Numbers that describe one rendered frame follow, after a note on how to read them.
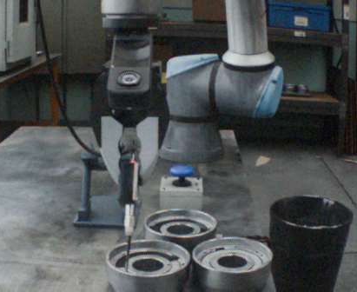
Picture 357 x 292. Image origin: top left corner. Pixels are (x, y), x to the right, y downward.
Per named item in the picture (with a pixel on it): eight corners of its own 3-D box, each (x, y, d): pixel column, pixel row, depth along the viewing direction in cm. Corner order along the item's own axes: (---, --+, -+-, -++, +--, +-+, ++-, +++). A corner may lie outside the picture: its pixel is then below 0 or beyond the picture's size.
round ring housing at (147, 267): (132, 312, 62) (132, 283, 61) (93, 276, 71) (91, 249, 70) (204, 289, 67) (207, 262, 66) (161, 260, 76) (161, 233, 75)
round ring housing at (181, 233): (138, 261, 76) (138, 235, 75) (148, 231, 86) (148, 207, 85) (214, 264, 74) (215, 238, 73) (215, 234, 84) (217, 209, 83)
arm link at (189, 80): (177, 104, 133) (178, 49, 129) (230, 110, 127) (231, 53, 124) (156, 114, 123) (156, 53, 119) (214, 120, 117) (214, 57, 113)
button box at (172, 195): (201, 216, 91) (203, 189, 90) (159, 215, 92) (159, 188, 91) (201, 200, 99) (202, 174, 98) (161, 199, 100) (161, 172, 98)
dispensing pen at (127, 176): (113, 268, 64) (121, 134, 70) (116, 272, 68) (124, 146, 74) (131, 268, 64) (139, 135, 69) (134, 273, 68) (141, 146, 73)
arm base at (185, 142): (160, 144, 136) (160, 104, 133) (221, 146, 135) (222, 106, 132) (155, 162, 122) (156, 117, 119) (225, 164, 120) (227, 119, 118)
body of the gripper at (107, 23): (163, 103, 74) (163, 16, 71) (161, 117, 66) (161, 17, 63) (106, 103, 75) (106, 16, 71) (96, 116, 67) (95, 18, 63)
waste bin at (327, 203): (342, 326, 186) (363, 227, 174) (261, 331, 189) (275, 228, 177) (326, 285, 219) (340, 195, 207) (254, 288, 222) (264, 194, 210)
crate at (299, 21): (320, 30, 430) (319, 6, 424) (330, 33, 393) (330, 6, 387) (262, 25, 434) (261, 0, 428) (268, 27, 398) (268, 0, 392)
